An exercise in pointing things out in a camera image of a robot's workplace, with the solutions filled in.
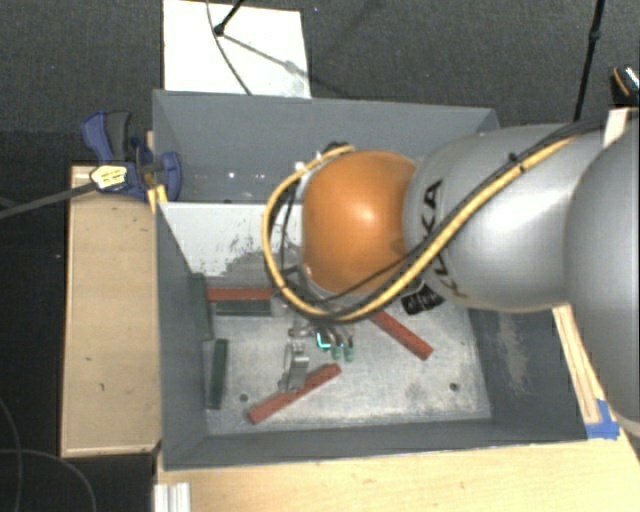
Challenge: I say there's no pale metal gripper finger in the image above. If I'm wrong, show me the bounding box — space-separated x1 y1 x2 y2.
277 338 302 394
291 353 312 390

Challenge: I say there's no red-brown flat block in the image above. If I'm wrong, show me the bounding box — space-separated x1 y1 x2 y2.
368 309 435 362
205 285 276 303
246 362 343 426

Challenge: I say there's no dark green flat block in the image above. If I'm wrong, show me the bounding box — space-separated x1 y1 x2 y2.
213 298 274 317
203 337 230 411

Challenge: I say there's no grey metal bin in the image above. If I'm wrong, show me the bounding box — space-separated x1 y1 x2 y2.
151 88 589 472

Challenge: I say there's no pale wood board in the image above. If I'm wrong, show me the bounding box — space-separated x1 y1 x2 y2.
59 164 164 459

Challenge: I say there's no black cylinder on white bracket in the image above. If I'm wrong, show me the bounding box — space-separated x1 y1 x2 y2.
401 284 446 317

